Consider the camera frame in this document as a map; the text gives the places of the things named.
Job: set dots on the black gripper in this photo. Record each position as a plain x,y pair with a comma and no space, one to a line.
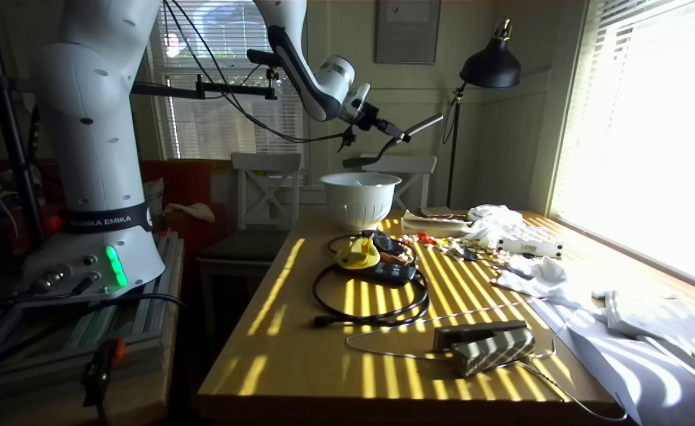
361,113

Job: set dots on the white colander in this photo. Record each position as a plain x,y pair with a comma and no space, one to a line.
360,198

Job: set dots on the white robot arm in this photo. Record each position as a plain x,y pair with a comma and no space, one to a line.
83,84

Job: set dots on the white wooden chair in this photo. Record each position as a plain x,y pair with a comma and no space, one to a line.
413,170
268,204

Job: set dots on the red bottle cap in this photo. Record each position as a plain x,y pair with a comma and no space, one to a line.
424,240

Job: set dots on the black desk lamp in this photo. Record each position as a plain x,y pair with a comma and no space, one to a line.
490,68

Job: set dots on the white crumpled cloth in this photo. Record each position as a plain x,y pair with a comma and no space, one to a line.
496,227

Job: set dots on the grey power adapter box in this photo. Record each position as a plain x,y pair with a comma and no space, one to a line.
483,345

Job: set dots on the white paper sheet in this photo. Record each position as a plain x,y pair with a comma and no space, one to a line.
639,349

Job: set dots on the framed wall picture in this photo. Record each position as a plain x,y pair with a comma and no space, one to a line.
406,30

